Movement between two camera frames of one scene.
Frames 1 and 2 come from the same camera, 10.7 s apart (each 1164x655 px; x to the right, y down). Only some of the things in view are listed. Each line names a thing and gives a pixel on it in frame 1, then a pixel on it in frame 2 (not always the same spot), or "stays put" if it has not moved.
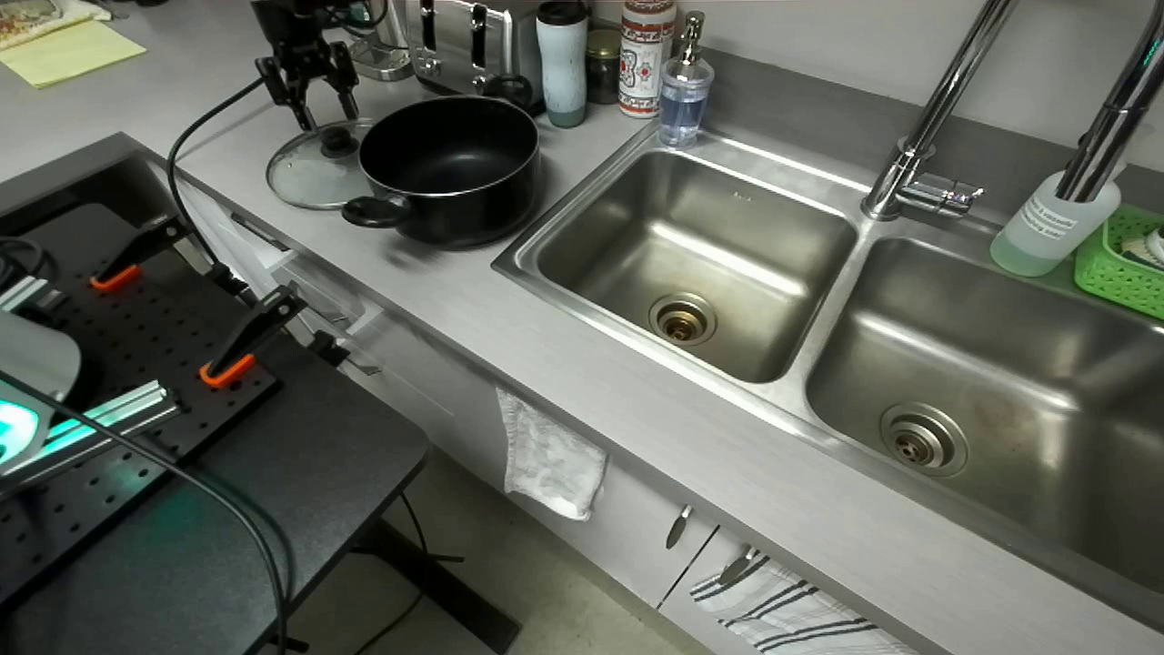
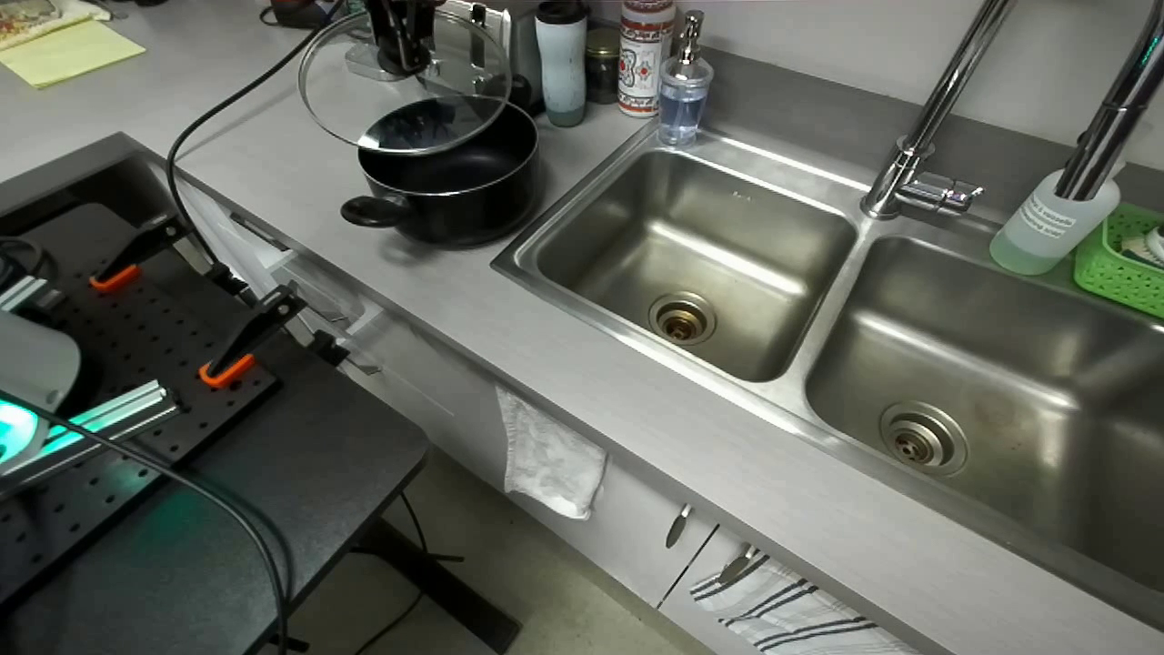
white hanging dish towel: [546, 462] stays put
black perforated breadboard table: [213, 526] stays put
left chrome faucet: [900, 180] stays put
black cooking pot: [448, 173] stays put
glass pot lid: [323, 168] → [367, 99]
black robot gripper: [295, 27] → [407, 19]
